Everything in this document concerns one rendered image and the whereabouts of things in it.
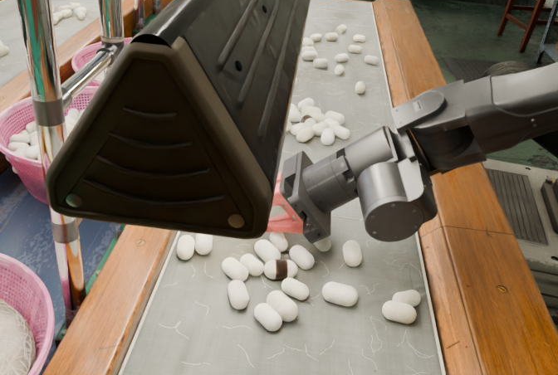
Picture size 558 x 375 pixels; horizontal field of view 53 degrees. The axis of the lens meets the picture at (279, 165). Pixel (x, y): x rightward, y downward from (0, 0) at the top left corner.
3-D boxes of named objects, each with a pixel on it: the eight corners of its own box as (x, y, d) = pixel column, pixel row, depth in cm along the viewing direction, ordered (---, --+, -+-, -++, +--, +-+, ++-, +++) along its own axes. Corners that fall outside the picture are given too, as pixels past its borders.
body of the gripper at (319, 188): (282, 202, 59) (342, 171, 56) (290, 155, 68) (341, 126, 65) (316, 244, 61) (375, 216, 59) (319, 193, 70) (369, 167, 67)
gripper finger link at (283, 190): (227, 219, 64) (293, 182, 61) (236, 186, 70) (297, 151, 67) (261, 259, 67) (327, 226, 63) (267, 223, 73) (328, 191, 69)
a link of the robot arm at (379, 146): (411, 144, 63) (387, 111, 60) (424, 184, 58) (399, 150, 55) (359, 172, 66) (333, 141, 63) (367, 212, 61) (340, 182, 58)
